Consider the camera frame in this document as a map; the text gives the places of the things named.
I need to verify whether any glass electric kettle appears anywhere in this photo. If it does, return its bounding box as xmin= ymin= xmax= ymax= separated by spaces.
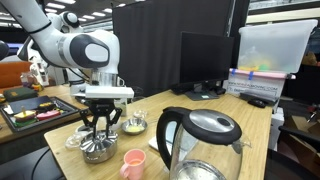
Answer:
xmin=156 ymin=107 xmax=251 ymax=180

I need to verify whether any black office chair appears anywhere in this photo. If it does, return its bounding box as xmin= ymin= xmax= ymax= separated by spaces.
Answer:
xmin=264 ymin=126 xmax=320 ymax=180

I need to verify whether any steel pot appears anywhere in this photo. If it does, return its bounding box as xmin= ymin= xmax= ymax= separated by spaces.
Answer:
xmin=80 ymin=142 xmax=117 ymax=164

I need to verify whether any black tray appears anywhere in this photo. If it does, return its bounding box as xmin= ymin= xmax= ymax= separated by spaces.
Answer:
xmin=1 ymin=96 xmax=79 ymax=132

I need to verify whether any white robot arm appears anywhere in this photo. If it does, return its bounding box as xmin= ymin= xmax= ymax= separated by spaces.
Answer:
xmin=0 ymin=0 xmax=120 ymax=75

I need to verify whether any pink plastic cup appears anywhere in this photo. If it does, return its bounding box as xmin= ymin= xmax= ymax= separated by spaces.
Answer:
xmin=120 ymin=149 xmax=146 ymax=180

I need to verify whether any black computer monitor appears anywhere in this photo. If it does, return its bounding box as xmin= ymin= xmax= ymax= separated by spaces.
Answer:
xmin=171 ymin=32 xmax=234 ymax=101

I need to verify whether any small steel pan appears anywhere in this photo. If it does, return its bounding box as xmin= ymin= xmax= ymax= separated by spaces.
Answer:
xmin=121 ymin=119 xmax=148 ymax=135

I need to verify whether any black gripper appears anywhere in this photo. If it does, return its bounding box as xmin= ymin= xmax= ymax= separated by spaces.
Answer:
xmin=79 ymin=99 xmax=122 ymax=138

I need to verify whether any white cardboard box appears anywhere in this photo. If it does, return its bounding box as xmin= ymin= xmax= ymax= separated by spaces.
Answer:
xmin=223 ymin=69 xmax=296 ymax=98

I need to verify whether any dark green case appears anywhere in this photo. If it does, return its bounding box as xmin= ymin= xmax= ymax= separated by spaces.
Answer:
xmin=3 ymin=87 xmax=38 ymax=102

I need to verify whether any black computer mouse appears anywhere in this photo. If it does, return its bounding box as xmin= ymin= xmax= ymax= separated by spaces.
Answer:
xmin=248 ymin=99 xmax=266 ymax=108

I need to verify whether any clear plastic storage bin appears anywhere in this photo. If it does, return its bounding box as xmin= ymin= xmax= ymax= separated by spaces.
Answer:
xmin=238 ymin=19 xmax=318 ymax=73

